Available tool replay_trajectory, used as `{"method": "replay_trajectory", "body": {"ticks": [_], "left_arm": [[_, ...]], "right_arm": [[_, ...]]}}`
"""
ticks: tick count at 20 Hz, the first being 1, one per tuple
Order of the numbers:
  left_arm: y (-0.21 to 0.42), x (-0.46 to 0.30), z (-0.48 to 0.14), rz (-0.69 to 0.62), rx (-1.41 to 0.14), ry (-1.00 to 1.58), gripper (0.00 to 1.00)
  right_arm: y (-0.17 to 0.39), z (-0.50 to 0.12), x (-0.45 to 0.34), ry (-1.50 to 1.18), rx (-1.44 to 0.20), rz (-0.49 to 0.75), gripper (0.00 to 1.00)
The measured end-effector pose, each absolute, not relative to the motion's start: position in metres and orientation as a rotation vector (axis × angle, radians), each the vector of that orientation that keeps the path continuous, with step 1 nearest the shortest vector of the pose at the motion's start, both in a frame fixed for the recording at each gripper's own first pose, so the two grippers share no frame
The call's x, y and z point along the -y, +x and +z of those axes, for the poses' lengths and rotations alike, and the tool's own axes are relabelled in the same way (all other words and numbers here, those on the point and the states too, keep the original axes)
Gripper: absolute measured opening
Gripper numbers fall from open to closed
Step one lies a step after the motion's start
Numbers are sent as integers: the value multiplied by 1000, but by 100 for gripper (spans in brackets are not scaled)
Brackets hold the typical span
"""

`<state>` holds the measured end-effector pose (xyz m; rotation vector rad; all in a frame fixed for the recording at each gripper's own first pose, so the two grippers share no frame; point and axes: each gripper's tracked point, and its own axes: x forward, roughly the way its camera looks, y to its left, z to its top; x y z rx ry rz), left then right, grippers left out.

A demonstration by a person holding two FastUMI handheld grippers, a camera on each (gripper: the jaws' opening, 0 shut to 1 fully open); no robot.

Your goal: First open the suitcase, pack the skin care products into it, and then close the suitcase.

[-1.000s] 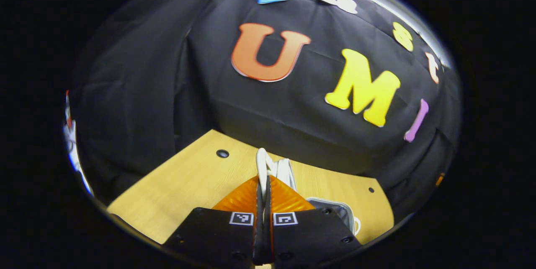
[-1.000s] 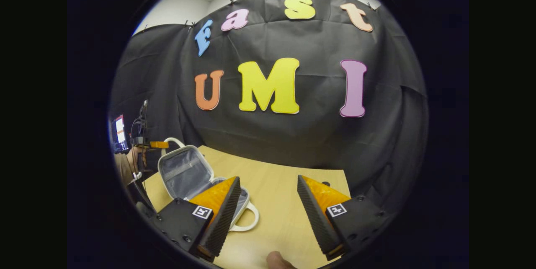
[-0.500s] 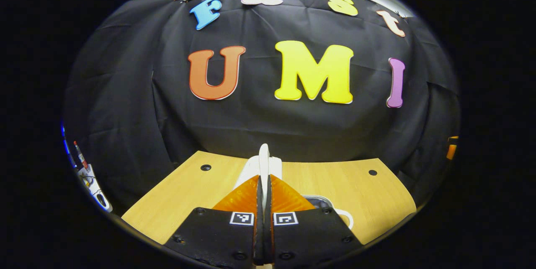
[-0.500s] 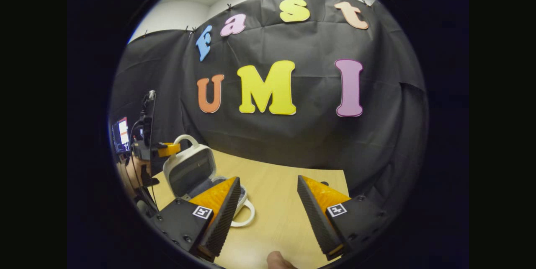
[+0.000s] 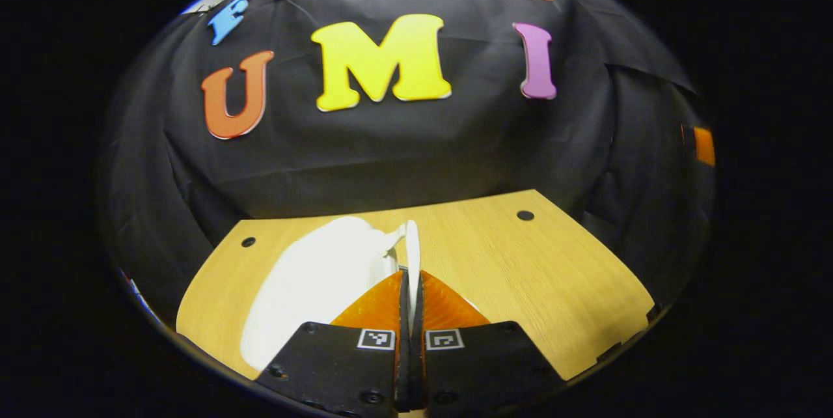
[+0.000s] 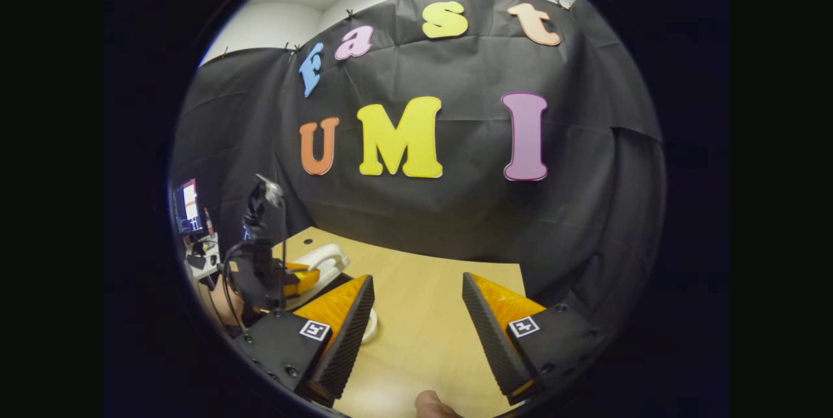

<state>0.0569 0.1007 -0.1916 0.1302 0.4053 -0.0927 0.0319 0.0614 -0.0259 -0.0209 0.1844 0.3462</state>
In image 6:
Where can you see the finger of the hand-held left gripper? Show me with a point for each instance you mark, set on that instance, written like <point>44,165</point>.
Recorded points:
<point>298,267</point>
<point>303,282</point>

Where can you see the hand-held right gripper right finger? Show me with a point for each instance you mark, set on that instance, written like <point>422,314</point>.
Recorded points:
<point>491,340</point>

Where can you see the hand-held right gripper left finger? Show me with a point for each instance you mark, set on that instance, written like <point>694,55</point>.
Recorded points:
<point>348,340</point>

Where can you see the white suitcase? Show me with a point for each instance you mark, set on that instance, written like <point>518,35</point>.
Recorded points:
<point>328,260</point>

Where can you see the computer monitor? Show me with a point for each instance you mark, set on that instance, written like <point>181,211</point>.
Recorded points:
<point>189,206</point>

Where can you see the black backdrop cloth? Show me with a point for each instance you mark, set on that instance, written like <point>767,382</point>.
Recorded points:
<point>455,222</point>

